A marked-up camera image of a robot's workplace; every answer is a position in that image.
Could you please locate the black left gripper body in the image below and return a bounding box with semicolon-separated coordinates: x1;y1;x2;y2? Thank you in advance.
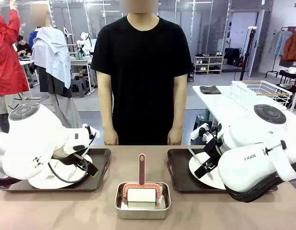
56;152;89;169

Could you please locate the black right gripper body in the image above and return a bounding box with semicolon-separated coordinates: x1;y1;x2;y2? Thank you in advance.
202;138;223;166

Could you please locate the dark brown plastic tray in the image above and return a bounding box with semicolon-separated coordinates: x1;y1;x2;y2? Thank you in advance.
167;148;278;194
0;148;112;193

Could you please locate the pink lint roller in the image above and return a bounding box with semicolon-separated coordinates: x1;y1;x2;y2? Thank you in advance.
122;153;162;208

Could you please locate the person's right forearm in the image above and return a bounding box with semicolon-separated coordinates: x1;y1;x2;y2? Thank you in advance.
100;95;117;131

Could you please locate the person's left forearm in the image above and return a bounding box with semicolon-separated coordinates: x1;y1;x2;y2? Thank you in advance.
170;95;187;131

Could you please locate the person's right hand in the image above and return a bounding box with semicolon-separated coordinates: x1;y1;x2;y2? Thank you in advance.
103;128;119;146

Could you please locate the person's left hand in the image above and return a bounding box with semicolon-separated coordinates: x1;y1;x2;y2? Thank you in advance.
167;128;183;146

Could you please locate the white round plate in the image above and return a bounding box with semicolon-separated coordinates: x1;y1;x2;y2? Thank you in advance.
28;153;93;190
188;150;229;190

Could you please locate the silver table knife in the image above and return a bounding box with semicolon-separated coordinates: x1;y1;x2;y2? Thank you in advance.
188;148;214;181

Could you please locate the silver fork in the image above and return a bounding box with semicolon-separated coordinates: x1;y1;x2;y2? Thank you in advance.
45;170;76;182

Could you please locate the black stool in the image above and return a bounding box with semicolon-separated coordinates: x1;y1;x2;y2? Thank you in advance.
194;113;214;132

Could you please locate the white side table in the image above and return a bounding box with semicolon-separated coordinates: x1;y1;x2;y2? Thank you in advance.
190;82;296;144

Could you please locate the folded grey cloth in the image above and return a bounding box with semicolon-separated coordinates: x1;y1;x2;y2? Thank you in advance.
199;85;222;95

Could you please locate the rectangular stainless steel container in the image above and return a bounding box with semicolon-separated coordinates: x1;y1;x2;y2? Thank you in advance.
114;181;172;220

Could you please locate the grey plastic stool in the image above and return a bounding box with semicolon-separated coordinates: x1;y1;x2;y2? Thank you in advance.
70;76;91;98

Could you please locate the wooden shoe rack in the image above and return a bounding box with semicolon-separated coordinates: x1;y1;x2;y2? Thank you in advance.
194;55;224;75

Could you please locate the black bags pile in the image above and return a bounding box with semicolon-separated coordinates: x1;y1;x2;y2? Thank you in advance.
224;47;245;67

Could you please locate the white work desk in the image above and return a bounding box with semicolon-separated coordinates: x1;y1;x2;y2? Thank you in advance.
18;56;96;94

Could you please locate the black clothes rack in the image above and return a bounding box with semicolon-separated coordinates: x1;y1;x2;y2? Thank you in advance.
265;26;296;80

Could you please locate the person in black t-shirt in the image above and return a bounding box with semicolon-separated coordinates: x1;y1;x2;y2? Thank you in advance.
90;13;194;146

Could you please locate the black tripod stand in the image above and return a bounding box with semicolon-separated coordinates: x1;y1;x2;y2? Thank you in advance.
239;26;258;81

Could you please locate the white humanoid robot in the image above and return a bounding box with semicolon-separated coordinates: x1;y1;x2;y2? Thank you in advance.
77;32;96;58

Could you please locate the person in red jacket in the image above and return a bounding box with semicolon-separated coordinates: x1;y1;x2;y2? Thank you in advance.
0;0;30;134

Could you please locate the seated person in black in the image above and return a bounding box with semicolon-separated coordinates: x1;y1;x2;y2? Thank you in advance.
16;35;33;58

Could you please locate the grey hanging shirt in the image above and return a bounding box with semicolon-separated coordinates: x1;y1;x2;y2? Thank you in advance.
269;30;293;58

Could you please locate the orange hanging jacket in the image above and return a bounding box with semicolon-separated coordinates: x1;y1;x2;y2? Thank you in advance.
281;30;296;62

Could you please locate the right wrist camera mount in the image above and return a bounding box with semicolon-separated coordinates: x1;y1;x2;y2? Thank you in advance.
197;123;222;145

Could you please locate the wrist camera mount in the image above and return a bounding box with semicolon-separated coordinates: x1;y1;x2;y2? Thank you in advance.
81;123;101;145
197;123;222;145

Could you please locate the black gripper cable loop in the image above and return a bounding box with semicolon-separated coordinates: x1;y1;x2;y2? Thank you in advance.
47;158;89;184

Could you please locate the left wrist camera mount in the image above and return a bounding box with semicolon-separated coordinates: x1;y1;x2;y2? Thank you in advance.
81;123;101;145

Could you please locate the black cable sleeve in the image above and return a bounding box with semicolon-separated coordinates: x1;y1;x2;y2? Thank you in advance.
228;165;296;203

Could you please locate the white wire basket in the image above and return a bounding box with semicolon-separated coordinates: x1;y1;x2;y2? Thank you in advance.
228;80;294;110

